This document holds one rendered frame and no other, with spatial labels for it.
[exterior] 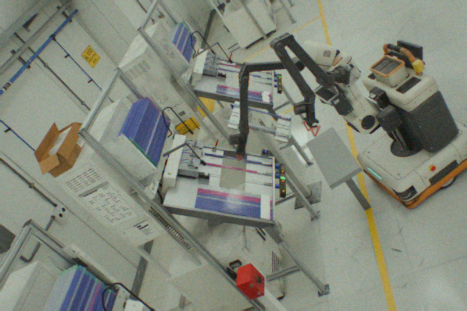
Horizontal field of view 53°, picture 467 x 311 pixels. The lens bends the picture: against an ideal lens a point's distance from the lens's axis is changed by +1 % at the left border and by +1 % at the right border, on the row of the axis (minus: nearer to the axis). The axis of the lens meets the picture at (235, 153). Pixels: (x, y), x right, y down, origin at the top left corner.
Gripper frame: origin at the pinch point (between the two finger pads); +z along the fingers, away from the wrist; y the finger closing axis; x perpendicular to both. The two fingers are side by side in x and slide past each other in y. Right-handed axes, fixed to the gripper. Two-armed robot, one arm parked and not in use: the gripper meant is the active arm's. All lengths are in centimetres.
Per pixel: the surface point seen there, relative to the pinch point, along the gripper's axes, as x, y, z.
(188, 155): -36.3, 11.4, -5.6
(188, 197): -31, 48, 0
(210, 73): -32, -117, -2
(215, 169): -15.9, 15.2, 0.6
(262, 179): 17.5, 17.6, 1.0
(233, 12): -19, -442, 61
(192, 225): -27, 13, 63
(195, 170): -29.5, 26.7, -5.6
